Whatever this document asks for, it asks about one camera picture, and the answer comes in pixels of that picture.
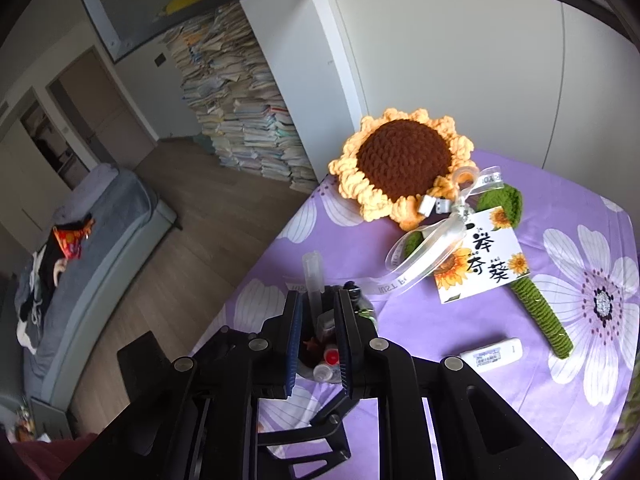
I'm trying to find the crochet sunflower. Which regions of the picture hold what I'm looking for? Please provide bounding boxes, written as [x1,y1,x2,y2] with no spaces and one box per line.
[327,107,576,361]

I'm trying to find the open closet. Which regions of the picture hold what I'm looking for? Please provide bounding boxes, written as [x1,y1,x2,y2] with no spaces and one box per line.
[0,87,96,191]

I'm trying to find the white correction tape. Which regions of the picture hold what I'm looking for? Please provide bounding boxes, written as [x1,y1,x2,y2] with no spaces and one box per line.
[459,337,523,372]

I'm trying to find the purple floral tablecloth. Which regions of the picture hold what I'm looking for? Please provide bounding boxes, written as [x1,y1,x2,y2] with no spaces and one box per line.
[192,150,640,480]

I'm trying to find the white wardrobe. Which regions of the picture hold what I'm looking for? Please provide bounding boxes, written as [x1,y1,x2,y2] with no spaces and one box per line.
[240,0,640,201]

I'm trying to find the stack of books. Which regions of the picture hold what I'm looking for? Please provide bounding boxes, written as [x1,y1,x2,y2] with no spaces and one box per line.
[162,0,318,193]

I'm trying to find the grey bedside box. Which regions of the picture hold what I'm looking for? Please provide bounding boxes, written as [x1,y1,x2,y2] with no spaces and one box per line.
[30,397,76,441]

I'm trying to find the person's left forearm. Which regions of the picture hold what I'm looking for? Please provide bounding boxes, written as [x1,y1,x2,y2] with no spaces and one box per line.
[10,434,97,480]

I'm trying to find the orange snack packet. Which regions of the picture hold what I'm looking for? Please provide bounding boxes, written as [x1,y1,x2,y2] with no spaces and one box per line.
[52,217,96,261]

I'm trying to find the white dotted pen holder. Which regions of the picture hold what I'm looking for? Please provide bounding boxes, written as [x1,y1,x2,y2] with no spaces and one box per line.
[297,282,378,387]

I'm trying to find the sunflower print gift tag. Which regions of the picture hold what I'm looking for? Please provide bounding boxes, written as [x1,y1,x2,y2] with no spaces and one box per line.
[432,207,531,306]

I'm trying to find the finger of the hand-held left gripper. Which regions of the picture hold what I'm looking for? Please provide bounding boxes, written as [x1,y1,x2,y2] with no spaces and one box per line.
[256,400,352,467]

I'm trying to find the black and white clothes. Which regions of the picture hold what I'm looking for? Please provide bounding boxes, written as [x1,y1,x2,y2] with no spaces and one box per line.
[15,245,66,351]

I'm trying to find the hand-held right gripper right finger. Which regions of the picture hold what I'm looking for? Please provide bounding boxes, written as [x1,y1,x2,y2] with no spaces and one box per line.
[334,287,576,480]

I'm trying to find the brown door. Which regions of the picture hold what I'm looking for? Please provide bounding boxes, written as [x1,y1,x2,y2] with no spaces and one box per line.
[47,47,158,171]

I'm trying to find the grey bed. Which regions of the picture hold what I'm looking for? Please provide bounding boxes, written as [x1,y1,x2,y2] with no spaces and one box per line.
[12,162,178,411]

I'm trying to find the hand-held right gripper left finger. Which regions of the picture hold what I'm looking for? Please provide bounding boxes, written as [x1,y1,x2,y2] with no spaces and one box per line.
[60,290,303,480]

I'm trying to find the clear plastic tube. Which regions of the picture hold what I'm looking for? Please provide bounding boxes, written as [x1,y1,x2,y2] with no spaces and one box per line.
[301,251,327,317]

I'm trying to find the translucent white ribbon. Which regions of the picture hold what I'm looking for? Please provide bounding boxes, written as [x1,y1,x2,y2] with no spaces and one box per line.
[357,165,503,297]

